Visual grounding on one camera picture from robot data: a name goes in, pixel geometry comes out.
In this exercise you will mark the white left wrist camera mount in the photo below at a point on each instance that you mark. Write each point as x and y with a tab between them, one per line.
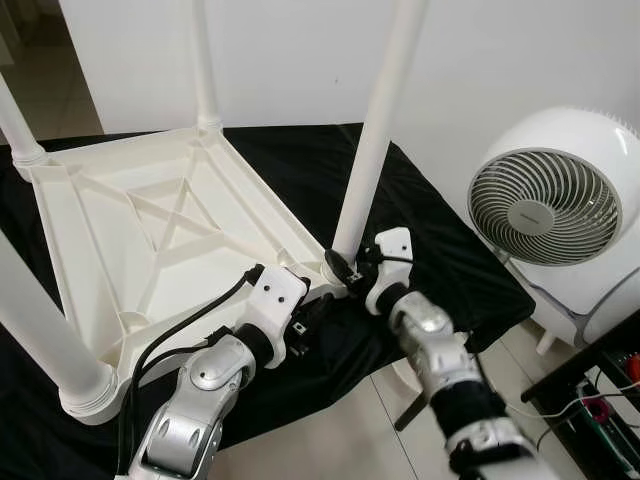
275	295

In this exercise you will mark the red round device white label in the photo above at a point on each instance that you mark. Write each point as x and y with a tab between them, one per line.
633	368

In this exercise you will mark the white rounded plastic appliance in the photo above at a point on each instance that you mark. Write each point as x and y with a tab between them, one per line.
600	295

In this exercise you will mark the white plastic children table top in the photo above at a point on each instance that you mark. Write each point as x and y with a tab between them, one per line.
230	255

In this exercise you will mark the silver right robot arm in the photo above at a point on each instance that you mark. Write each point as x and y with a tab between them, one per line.
440	350

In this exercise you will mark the white round floor fan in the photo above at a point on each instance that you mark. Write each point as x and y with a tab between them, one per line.
530	215

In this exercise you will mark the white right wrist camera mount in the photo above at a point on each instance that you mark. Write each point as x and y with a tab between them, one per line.
395	245

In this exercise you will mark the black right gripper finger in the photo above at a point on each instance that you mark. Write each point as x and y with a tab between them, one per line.
340	268

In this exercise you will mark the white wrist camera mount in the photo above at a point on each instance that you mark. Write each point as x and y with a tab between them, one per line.
275	295
395	245

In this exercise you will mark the black metal table frame bar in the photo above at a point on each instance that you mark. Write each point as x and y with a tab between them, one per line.
412	410

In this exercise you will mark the black tablecloth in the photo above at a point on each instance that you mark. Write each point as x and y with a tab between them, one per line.
440	280

